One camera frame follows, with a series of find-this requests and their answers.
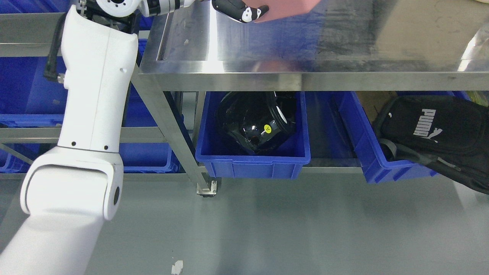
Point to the large blue shelf bin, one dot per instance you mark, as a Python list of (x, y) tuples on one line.
[(27, 98)]

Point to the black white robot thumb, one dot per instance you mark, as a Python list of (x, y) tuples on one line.
[(239, 10)]

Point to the steel table frame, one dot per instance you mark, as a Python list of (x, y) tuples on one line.
[(341, 45)]

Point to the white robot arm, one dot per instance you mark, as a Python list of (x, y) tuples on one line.
[(72, 189)]

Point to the blue bin with bag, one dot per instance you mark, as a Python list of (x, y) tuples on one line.
[(375, 167)]

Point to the lower blue shelf bin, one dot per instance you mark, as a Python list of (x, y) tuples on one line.
[(137, 157)]

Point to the blue bin with helmet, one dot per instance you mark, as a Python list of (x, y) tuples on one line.
[(285, 163)]

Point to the black Puma bag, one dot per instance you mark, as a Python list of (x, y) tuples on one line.
[(446, 134)]

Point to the black glossy helmet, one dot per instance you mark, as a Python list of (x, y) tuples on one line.
[(256, 123)]

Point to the pink plastic storage box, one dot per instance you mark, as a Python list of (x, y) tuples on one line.
[(279, 9)]

